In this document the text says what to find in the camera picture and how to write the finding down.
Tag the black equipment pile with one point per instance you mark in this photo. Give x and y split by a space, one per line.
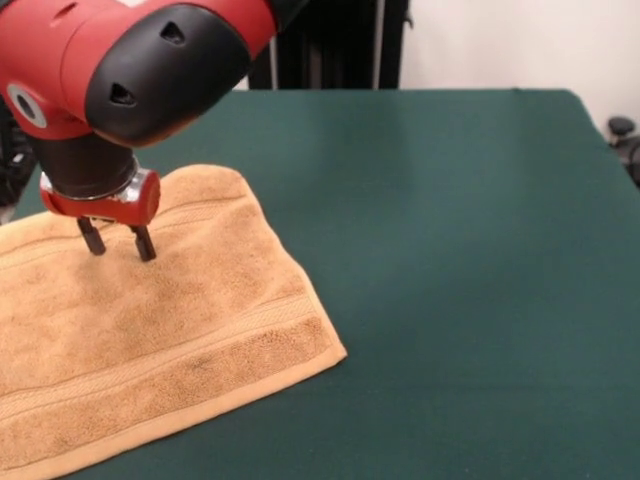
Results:
10 165

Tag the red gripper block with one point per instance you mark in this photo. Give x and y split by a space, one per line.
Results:
130 207

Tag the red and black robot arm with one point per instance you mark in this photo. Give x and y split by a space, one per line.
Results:
125 75

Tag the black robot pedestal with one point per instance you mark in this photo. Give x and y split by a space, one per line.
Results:
340 55

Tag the grey office chair base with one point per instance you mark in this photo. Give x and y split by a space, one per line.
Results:
625 140

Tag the dark green table cloth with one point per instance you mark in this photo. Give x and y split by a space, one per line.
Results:
475 300

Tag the tan terry towel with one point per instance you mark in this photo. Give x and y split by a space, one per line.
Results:
150 325

